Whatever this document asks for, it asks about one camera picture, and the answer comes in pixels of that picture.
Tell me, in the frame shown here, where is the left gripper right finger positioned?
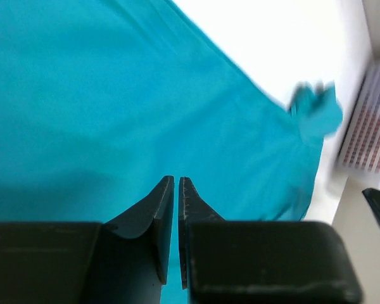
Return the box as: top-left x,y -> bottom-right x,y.
178,177 -> 363,303

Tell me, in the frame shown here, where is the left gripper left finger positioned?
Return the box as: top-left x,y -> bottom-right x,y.
0,175 -> 174,303

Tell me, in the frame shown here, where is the teal t shirt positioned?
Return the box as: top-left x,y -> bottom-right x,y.
0,0 -> 344,289

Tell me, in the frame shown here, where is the white plastic basket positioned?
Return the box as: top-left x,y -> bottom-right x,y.
338,62 -> 380,174

